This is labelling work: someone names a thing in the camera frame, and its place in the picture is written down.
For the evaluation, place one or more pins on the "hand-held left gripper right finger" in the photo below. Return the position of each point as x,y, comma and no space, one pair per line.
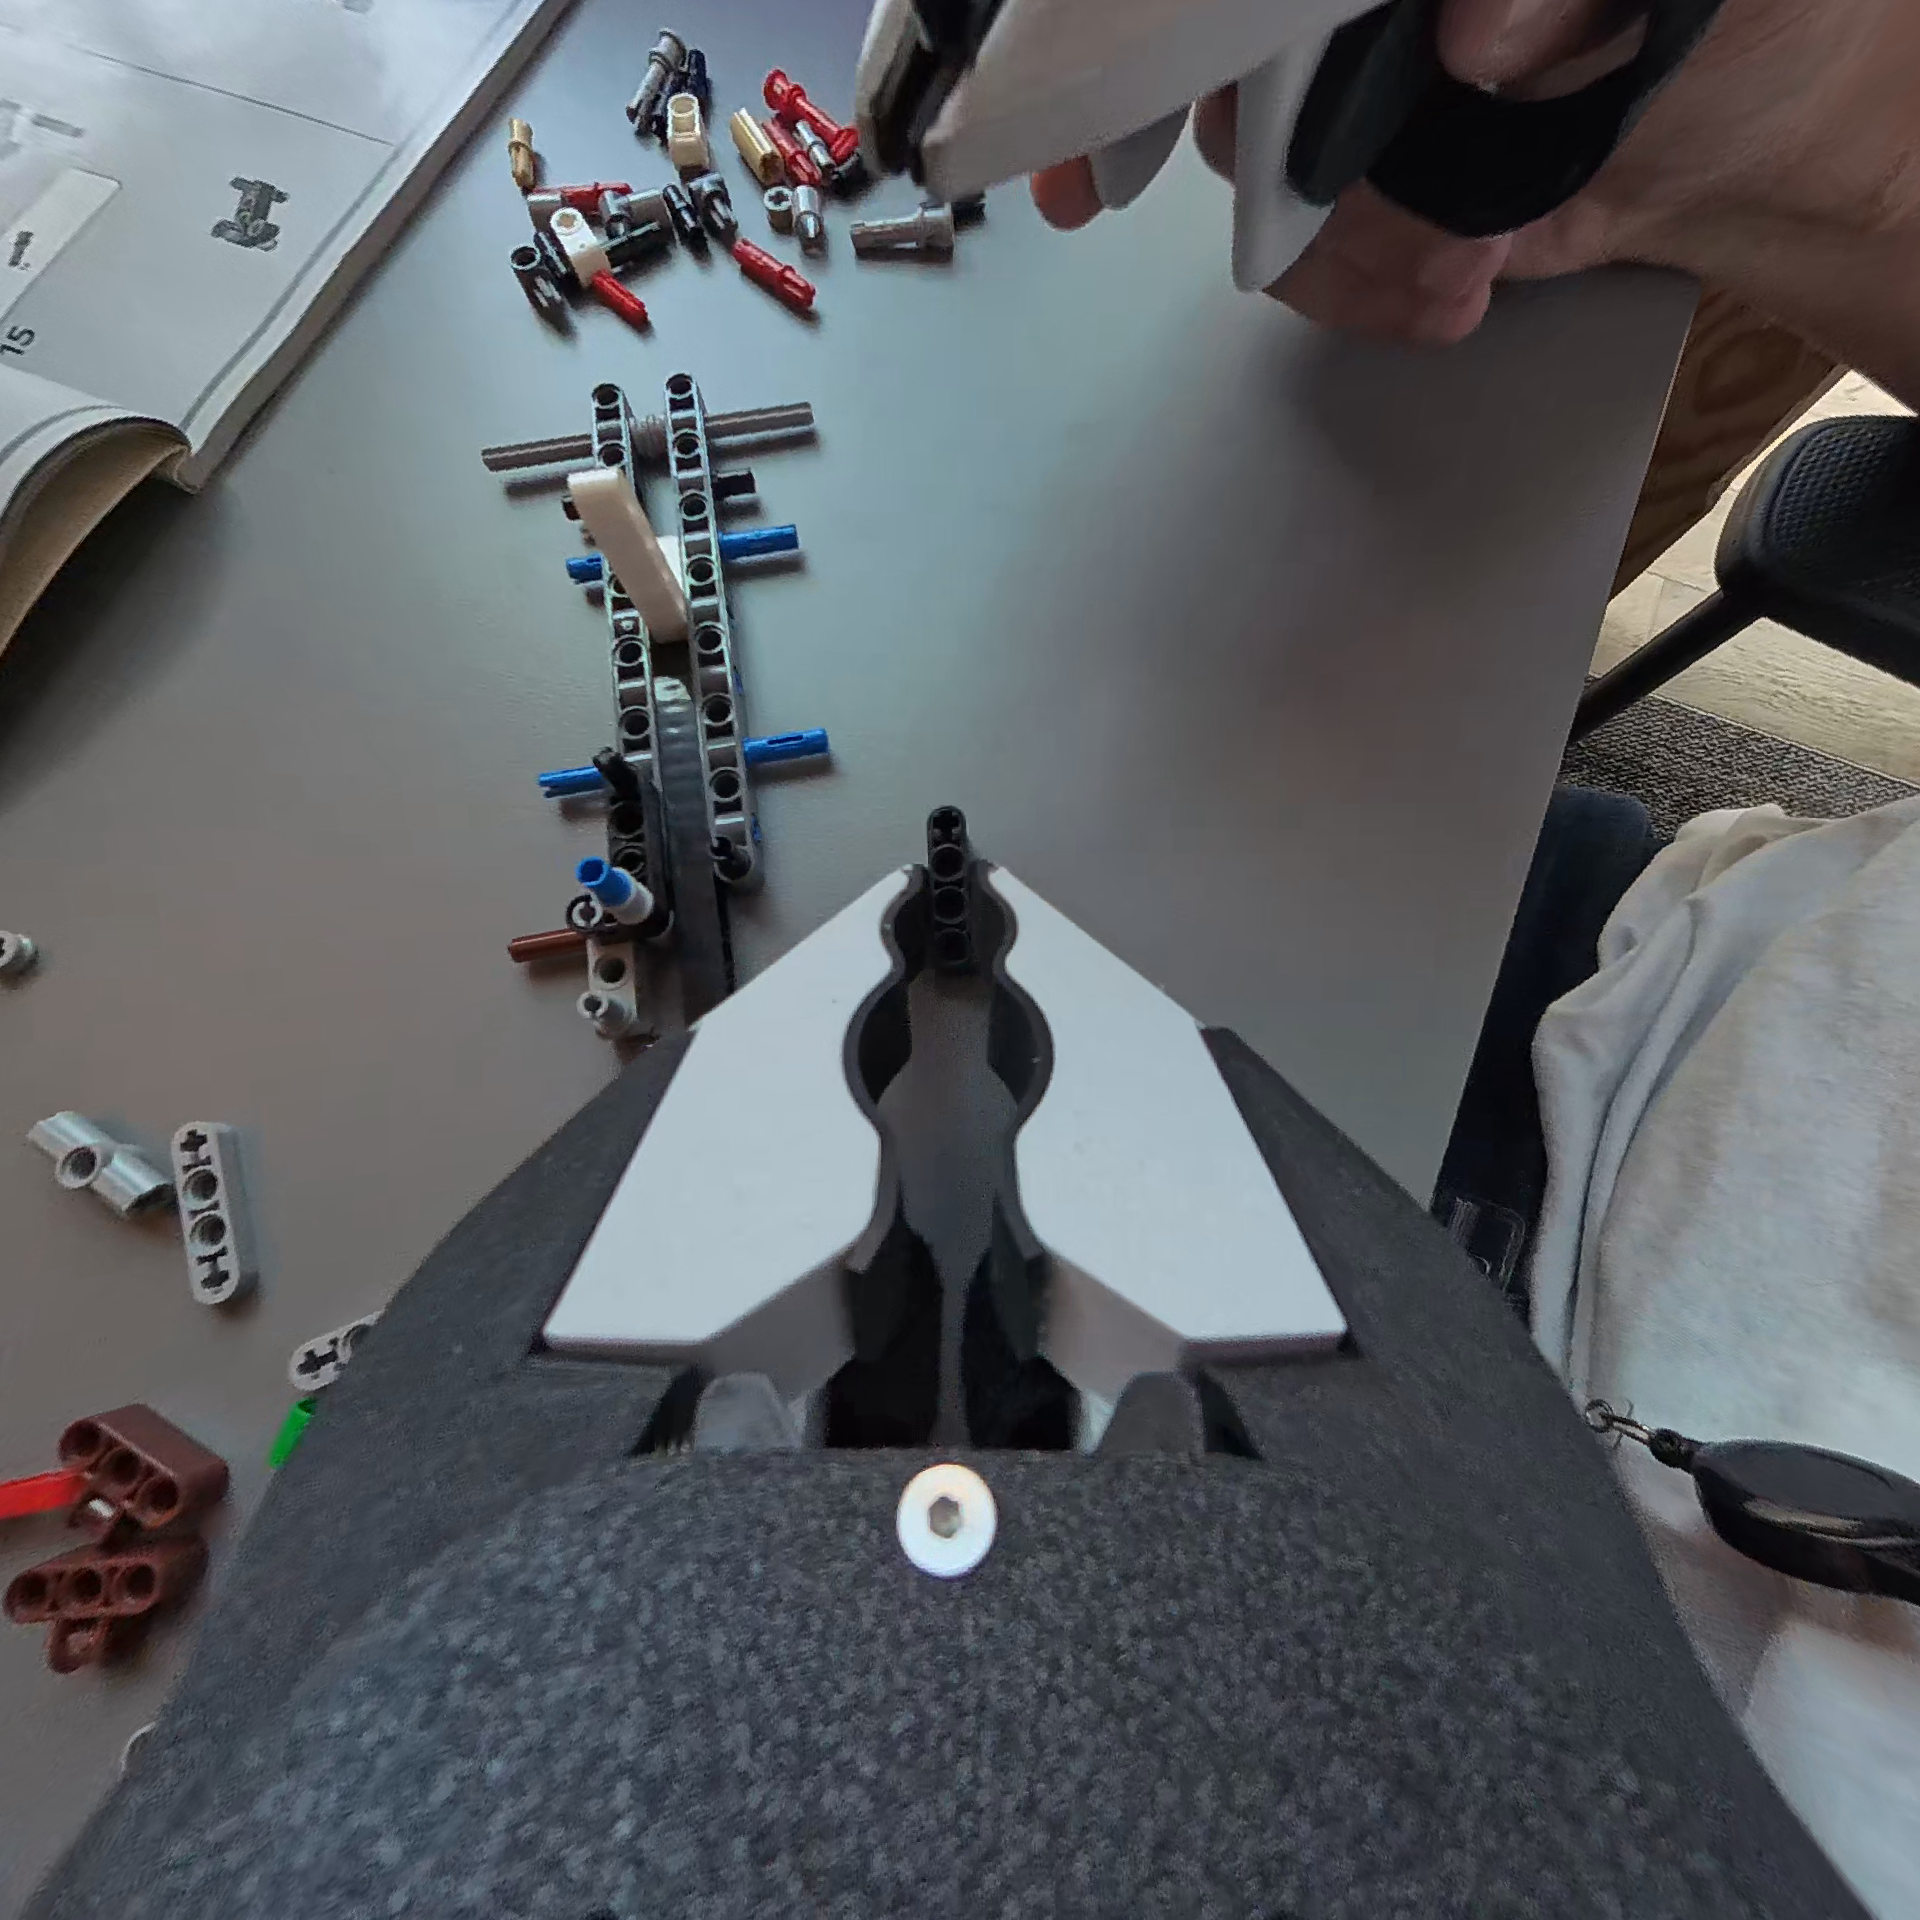
1171,1186

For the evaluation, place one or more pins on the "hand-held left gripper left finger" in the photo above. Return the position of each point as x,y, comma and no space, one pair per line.
721,1186

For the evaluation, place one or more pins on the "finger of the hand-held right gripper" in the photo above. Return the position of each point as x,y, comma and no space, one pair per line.
1080,77
882,77

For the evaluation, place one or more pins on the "pile of small lego pins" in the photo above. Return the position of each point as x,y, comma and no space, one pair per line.
673,211

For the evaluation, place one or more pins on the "short black lego beam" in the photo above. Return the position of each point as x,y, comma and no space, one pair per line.
948,887

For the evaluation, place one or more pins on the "white thin lego liftarm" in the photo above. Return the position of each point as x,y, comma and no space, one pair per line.
335,1348

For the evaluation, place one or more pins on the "green lego pin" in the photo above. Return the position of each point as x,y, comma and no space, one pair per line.
293,1431

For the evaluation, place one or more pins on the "grey thin lego liftarm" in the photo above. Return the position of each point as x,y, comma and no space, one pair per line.
211,1210

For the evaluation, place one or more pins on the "grey lego beam assembly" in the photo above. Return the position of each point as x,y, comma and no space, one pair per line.
689,662

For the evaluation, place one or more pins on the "light grey lego connector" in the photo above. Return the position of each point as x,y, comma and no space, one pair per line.
99,1163

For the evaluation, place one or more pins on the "brown lego liftarm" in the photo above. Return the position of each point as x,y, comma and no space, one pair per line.
99,1604
140,1466

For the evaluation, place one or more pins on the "lego instruction booklet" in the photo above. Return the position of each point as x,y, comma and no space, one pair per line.
193,227

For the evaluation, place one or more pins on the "small grey lego bush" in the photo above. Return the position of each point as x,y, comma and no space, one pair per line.
11,954

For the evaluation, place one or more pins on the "red lego axle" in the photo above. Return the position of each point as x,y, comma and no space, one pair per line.
38,1496

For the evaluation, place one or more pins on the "person's right hand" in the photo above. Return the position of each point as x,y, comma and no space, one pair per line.
1725,195

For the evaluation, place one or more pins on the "clear badge holder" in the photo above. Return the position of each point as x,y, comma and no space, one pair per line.
1485,1231

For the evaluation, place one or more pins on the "person's dark pants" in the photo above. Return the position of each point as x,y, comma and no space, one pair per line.
1559,930

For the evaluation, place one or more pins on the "wooden side panel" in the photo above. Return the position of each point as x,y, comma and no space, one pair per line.
1725,419

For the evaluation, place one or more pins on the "white shirt person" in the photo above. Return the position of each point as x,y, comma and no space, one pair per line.
1740,1139

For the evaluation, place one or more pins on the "black office chair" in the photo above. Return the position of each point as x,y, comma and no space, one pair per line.
1830,511

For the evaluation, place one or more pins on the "black badge reel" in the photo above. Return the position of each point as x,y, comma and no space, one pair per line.
1799,1492

